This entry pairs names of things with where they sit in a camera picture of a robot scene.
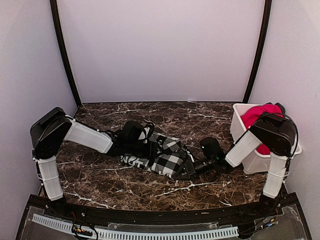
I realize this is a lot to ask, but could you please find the black front rail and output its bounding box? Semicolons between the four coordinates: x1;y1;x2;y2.
29;194;288;227

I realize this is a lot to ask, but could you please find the black white checkered shirt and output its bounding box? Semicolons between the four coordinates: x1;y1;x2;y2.
120;132;186;179

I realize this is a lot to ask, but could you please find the white slotted cable duct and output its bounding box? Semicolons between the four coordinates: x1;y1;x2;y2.
32;213;239;240

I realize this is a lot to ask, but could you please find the black frame post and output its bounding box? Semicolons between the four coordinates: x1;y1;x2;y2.
242;0;273;104
49;0;82;108

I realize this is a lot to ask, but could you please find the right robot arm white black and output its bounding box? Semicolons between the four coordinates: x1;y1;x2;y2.
172;112;299;217

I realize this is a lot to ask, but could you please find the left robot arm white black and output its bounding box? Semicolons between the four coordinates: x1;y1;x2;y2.
29;107;161;218

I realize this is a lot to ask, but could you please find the red garment in bin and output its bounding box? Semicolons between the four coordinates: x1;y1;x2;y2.
240;102;286;140

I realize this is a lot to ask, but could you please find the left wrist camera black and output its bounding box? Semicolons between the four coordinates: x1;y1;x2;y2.
119;120;155;144

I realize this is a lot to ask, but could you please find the left black frame post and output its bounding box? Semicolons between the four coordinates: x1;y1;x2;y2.
49;0;82;108

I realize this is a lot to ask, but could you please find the right black frame post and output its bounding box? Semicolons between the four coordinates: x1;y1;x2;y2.
242;0;273;104

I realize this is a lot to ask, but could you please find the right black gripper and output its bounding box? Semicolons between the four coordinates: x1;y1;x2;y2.
172;156;216;181

